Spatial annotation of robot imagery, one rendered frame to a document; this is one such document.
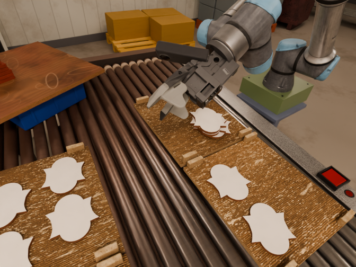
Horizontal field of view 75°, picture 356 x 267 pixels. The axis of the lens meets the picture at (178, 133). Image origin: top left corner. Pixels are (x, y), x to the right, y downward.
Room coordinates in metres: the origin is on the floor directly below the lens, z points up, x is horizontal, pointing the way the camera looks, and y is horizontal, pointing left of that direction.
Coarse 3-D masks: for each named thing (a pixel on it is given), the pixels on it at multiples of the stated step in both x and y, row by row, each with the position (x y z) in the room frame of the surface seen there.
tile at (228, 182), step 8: (216, 168) 0.51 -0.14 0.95; (224, 168) 0.51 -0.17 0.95; (232, 168) 0.51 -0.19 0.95; (216, 176) 0.48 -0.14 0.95; (224, 176) 0.48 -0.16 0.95; (232, 176) 0.48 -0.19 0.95; (240, 176) 0.48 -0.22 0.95; (216, 184) 0.44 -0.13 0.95; (224, 184) 0.45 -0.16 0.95; (232, 184) 0.45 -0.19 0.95; (240, 184) 0.45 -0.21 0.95; (224, 192) 0.42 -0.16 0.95; (232, 192) 0.42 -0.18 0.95; (240, 192) 0.42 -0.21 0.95; (240, 200) 0.40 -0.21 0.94
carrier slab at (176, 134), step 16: (144, 112) 0.80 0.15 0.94; (224, 112) 0.85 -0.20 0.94; (160, 128) 0.71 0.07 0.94; (176, 128) 0.71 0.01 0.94; (192, 128) 0.72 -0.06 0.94; (240, 128) 0.75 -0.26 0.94; (176, 144) 0.62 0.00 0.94; (192, 144) 0.63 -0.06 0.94; (208, 144) 0.64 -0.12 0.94; (224, 144) 0.64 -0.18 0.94; (176, 160) 0.55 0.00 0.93
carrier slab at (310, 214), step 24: (240, 144) 0.65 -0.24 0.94; (264, 144) 0.66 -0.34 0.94; (192, 168) 0.51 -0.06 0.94; (240, 168) 0.53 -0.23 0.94; (264, 168) 0.54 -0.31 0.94; (288, 168) 0.54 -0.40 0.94; (216, 192) 0.42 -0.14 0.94; (264, 192) 0.44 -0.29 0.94; (288, 192) 0.44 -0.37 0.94; (312, 192) 0.45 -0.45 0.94; (240, 216) 0.35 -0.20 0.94; (288, 216) 0.36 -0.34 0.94; (312, 216) 0.37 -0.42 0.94; (336, 216) 0.37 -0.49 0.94; (240, 240) 0.28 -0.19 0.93; (312, 240) 0.29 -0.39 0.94; (264, 264) 0.22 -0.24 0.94
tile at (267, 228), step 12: (264, 204) 0.39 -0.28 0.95; (252, 216) 0.34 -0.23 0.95; (264, 216) 0.35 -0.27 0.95; (276, 216) 0.35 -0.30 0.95; (252, 228) 0.31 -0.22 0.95; (264, 228) 0.31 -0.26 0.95; (276, 228) 0.31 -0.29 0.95; (252, 240) 0.28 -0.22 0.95; (264, 240) 0.28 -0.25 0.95; (276, 240) 0.28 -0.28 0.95; (288, 240) 0.28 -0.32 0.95; (276, 252) 0.25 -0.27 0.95
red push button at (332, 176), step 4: (324, 172) 0.55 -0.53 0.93; (328, 172) 0.55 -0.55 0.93; (332, 172) 0.55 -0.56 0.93; (336, 172) 0.55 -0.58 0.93; (328, 176) 0.53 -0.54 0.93; (332, 176) 0.53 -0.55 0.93; (336, 176) 0.53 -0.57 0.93; (340, 176) 0.53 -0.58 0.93; (332, 180) 0.51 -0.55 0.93; (336, 180) 0.52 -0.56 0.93; (340, 180) 0.52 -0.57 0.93; (344, 180) 0.52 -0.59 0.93; (336, 184) 0.50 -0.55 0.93
